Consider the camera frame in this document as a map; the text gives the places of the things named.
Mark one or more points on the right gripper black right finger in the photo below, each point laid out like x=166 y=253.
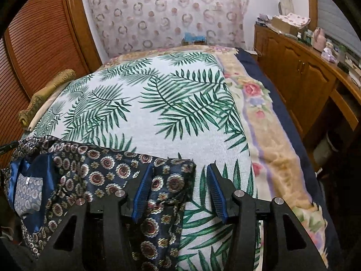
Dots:
x=287 y=245

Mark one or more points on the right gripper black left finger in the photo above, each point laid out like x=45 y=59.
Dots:
x=93 y=236

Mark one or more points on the navy patterned silk garment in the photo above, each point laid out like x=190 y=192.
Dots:
x=46 y=176

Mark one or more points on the floral beige bed blanket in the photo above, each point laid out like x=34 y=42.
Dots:
x=270 y=135

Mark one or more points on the olive sunflower folded towel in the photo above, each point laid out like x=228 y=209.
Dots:
x=38 y=99

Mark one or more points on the palm leaf print blanket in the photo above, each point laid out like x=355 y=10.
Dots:
x=76 y=115

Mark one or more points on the long wooden sideboard cabinet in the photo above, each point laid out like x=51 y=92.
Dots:
x=321 y=99

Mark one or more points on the pink ceramic jug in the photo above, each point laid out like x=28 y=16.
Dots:
x=319 y=39

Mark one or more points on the blue item at headboard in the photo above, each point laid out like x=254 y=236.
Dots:
x=191 y=39

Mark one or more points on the cardboard box with cloth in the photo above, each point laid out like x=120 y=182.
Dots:
x=290 y=23

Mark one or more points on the grey window roller blind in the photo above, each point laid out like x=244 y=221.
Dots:
x=337 y=27

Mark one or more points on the circle pattern lace curtain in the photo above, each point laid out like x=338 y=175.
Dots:
x=126 y=26

